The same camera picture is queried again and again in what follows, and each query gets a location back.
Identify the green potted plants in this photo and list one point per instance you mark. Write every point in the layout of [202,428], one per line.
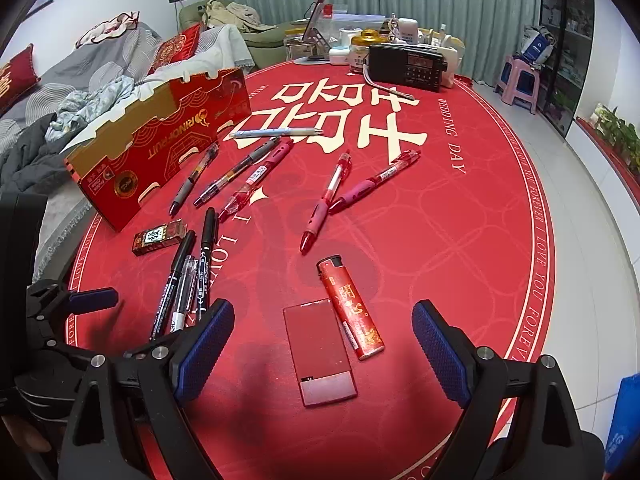
[620,135]

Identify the phone on stand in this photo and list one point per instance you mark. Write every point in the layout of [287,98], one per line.
[312,52]

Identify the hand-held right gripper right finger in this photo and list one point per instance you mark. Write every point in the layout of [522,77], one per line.
[440,355]

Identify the red pen pink grip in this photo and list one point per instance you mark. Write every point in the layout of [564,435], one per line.
[325,202]

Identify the transparent red pen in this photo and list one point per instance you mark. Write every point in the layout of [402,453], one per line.
[255,180]

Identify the white and blue bag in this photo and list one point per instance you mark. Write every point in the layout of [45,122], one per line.
[537,45]

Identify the black pen grey grip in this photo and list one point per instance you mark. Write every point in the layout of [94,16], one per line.
[192,180]
[235,172]

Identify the pink plastic stool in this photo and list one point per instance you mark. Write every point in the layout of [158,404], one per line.
[520,82]

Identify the white and red cloth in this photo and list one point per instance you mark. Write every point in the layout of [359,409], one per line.
[107,27]

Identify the red embroidered cushion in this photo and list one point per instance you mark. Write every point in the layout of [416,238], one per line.
[15,80]
[175,47]

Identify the green armchair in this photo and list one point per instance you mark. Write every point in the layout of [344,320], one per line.
[265,40]

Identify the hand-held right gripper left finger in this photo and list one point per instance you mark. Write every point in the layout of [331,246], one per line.
[205,347]

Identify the magenta red pen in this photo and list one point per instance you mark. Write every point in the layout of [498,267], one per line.
[375,180]

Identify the red lighter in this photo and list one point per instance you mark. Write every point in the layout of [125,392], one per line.
[350,310]

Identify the red case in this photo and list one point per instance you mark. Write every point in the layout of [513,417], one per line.
[320,355]

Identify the white round jar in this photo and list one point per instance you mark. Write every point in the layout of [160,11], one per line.
[339,56]

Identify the red card stand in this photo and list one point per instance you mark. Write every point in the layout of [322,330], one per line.
[328,11]

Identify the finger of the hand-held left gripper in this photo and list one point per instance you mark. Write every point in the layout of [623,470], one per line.
[92,300]

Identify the white fringed sofa throw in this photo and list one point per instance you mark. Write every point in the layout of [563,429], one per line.
[220,45]

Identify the thin black marker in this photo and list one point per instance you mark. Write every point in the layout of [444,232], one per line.
[172,285]

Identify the glass door cabinet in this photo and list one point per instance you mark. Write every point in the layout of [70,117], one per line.
[565,50]

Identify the dark grey jacket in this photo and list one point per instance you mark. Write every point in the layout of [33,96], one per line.
[25,155]

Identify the white cup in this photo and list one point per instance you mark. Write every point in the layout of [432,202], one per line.
[347,37]

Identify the black radio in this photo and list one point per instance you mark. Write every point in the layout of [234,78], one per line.
[400,65]

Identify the white plastic device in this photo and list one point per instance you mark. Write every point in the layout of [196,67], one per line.
[407,30]

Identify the person's left hand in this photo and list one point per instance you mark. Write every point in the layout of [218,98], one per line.
[25,435]

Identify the beige clothes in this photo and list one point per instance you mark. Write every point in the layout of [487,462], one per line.
[235,12]

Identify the dark red phone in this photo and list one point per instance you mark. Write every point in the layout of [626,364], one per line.
[316,15]

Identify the grey covered sofa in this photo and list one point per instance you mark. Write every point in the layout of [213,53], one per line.
[75,70]

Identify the light blue floral cloth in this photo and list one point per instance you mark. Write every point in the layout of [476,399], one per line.
[85,107]

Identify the light blue pen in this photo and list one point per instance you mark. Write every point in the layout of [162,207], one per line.
[275,133]

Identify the clear pen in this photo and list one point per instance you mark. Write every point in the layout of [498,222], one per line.
[184,290]

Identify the small brown labelled box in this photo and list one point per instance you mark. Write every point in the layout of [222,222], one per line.
[160,237]

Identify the white mug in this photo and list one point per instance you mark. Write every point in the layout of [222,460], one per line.
[452,60]

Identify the grey green curtain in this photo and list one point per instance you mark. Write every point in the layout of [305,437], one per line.
[450,0]

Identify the red cardboard box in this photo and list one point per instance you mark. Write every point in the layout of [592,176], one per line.
[150,160]

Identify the red printed table mat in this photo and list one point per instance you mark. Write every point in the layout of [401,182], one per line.
[440,240]

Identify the glass jar gold lid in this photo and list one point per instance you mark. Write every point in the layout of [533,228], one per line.
[365,52]

